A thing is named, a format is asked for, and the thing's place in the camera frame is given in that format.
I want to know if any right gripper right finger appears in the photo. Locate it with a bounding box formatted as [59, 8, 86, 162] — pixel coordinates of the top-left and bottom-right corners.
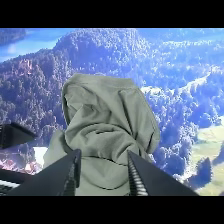
[127, 150, 200, 197]

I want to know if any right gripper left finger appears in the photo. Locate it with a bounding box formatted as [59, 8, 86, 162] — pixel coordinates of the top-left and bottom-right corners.
[6, 148, 82, 197]

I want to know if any grey-green garment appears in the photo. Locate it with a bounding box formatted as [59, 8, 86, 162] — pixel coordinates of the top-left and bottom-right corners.
[42, 72, 161, 197]

